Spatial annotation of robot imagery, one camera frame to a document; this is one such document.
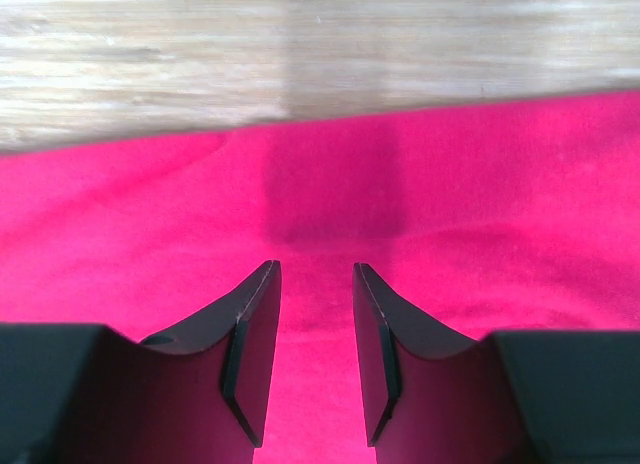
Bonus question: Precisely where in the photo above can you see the red t shirt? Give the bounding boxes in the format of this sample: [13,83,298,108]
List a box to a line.
[1,91,639,463]

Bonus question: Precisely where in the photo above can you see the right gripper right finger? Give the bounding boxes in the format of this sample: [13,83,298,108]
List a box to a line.
[353,263,639,463]

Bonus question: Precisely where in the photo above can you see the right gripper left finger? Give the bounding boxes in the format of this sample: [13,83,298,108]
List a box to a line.
[1,260,282,463]

